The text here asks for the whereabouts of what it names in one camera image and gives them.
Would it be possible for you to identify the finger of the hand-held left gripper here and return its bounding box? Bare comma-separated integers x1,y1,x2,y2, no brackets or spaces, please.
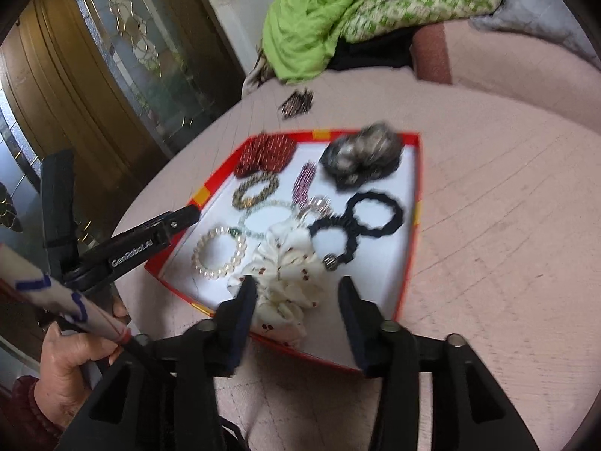
141,204,202,251

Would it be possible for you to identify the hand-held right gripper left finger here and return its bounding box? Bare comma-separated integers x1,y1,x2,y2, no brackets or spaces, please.
56,275,259,451

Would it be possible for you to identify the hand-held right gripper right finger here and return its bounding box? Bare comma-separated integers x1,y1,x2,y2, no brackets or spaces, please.
337,276,541,451

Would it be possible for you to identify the white tray red border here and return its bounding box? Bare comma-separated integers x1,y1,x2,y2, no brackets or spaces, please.
143,129,424,375

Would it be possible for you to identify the white pearl bracelet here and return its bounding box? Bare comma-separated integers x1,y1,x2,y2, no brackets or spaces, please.
192,225,248,281

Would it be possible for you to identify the white dotted scrunchie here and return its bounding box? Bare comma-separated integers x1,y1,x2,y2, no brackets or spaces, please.
228,220,329,345

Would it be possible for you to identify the leopard print scrunchie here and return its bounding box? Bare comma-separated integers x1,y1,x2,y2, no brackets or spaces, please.
231,171,280,210

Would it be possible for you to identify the pale green bead bracelet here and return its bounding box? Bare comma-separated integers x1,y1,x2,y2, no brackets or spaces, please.
237,200,301,241

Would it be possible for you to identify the black scrunchie with charm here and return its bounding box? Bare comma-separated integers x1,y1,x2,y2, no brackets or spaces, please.
307,215,361,271

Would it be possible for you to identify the plain black scrunchie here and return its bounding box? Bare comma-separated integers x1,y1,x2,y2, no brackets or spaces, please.
345,190,405,240

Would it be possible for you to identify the metallic rhinestone hair clip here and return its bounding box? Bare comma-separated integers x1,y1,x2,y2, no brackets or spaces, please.
300,196,335,221

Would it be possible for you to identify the dark beaded hair clip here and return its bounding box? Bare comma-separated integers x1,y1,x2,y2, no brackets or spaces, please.
292,162,318,207

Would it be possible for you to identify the person's left forearm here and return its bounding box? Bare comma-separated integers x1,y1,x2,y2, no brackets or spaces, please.
0,375,64,451

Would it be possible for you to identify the person's left hand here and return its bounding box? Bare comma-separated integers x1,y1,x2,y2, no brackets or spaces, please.
34,300,131,429

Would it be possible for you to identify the white wrapped stick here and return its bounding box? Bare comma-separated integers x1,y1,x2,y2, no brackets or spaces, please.
0,243,133,347

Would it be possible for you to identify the red sequined scrunchie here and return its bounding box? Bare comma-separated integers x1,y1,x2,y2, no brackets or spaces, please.
234,134,297,178

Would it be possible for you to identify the wooden door with glass panel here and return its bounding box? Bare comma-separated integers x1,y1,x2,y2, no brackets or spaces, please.
0,0,246,264

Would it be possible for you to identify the brown patterned cloth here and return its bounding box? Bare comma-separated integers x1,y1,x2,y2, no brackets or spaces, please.
241,49,283,98

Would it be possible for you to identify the brown beaded hair clip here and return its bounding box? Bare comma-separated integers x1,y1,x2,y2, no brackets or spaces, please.
279,87,316,118

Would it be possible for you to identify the grey brown fluffy scrunchie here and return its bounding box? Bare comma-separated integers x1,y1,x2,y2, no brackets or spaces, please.
319,121,405,192

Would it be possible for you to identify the green blanket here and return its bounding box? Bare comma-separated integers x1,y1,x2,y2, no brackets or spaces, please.
262,0,476,83

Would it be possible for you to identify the black cloth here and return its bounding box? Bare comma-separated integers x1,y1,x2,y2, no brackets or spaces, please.
328,26,420,74

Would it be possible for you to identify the pink bolster pillow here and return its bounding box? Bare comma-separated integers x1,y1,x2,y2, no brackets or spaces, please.
411,18,601,130

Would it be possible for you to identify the green white patterned quilt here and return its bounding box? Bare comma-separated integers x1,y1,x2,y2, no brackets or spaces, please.
340,0,509,43

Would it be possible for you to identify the grey quilt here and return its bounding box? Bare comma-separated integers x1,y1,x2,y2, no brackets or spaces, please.
470,0,601,73

